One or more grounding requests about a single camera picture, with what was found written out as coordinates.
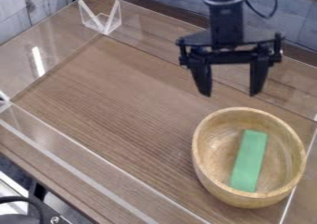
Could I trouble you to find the clear acrylic enclosure walls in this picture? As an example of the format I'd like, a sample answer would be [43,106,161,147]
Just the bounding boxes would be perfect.
[0,4,317,224]

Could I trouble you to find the green rectangular stick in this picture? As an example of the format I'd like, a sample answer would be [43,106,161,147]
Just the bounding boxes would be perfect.
[229,130,268,193]

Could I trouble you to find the wooden bowl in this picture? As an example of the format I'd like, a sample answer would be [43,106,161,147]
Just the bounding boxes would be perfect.
[191,107,306,209]

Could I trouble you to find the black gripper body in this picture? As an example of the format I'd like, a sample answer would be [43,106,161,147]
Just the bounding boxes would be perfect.
[175,31,285,69]

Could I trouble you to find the black cable lower left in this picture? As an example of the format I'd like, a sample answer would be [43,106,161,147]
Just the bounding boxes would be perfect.
[0,195,44,224]

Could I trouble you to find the clear acrylic corner bracket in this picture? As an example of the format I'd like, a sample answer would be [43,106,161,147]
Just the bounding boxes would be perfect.
[78,0,122,35]

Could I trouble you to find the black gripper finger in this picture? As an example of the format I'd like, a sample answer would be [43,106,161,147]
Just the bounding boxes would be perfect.
[189,58,213,97]
[249,55,269,96]

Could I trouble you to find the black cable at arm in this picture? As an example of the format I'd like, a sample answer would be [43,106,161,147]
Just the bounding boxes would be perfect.
[245,0,280,19]

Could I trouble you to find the black table frame bracket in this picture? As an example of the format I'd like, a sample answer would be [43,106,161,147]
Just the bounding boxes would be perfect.
[28,181,84,224]

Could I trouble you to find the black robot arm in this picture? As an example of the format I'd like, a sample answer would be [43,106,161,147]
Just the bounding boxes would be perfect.
[175,0,284,96]

